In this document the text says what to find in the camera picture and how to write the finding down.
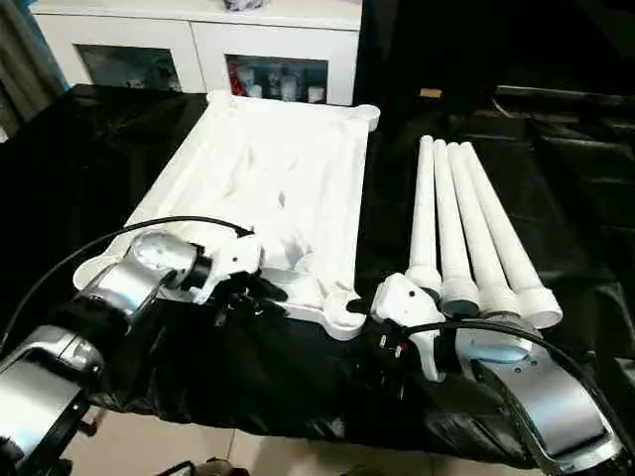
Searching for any white glass door cabinet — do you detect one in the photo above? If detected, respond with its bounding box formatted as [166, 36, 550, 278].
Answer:
[29, 9, 361, 108]

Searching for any black mat cover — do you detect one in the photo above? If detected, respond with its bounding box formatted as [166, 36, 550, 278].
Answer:
[0, 81, 635, 470]

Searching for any white plastic table top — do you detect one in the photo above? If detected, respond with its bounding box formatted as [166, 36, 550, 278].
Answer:
[72, 90, 382, 342]

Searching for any dark metal bar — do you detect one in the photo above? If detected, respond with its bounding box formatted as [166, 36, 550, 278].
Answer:
[495, 84, 635, 118]

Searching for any dark robot waist part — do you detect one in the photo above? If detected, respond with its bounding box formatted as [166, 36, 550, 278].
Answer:
[200, 456, 237, 476]

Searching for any white plastic table leg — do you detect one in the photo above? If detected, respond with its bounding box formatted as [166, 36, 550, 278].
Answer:
[445, 141, 522, 318]
[404, 134, 444, 298]
[432, 138, 481, 318]
[458, 140, 565, 329]

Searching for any grey curtain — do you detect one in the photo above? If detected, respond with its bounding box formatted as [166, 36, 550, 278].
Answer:
[0, 0, 75, 143]

